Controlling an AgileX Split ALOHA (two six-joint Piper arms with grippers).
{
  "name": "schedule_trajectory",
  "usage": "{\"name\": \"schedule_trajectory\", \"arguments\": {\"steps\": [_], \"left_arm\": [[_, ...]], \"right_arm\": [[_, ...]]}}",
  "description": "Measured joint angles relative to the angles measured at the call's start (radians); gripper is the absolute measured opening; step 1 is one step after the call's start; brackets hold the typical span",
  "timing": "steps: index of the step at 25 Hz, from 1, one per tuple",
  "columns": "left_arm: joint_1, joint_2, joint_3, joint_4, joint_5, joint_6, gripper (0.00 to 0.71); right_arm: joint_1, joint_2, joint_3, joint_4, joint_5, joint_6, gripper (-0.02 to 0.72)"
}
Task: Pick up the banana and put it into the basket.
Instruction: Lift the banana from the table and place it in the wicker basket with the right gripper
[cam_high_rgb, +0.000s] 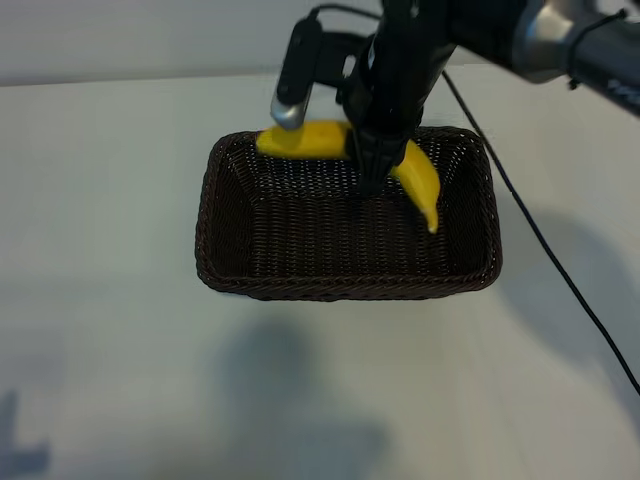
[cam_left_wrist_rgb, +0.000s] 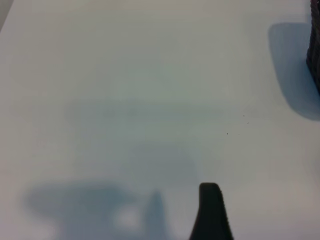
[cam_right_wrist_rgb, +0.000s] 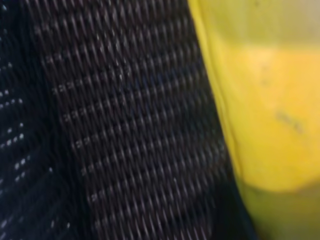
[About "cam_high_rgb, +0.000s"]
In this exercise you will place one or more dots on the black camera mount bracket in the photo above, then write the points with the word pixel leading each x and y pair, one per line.
pixel 335 55

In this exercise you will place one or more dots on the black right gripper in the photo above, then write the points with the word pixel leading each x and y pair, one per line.
pixel 395 75

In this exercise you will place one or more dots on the dark brown woven basket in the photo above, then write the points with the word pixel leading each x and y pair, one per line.
pixel 325 240

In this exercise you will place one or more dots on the yellow banana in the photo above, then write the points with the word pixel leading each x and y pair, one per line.
pixel 325 140

